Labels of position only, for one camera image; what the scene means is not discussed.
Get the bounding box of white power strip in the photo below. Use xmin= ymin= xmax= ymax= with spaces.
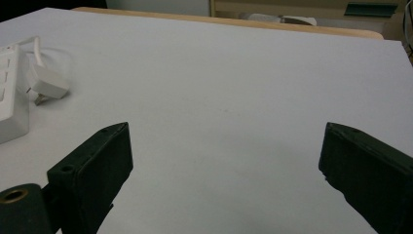
xmin=0 ymin=44 xmax=30 ymax=145

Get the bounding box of white power plug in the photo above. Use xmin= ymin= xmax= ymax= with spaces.
xmin=30 ymin=63 xmax=70 ymax=106

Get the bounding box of white power cable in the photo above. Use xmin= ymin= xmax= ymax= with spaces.
xmin=17 ymin=35 xmax=73 ymax=96

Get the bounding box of white and grey bundle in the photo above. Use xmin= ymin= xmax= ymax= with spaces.
xmin=239 ymin=12 xmax=318 ymax=27

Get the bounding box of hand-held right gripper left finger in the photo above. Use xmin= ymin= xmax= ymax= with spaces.
xmin=46 ymin=121 xmax=134 ymax=234

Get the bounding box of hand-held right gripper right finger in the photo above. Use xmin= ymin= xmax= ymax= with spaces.
xmin=318 ymin=122 xmax=413 ymax=234

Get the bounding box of green box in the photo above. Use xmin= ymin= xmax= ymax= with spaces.
xmin=344 ymin=2 xmax=399 ymax=19

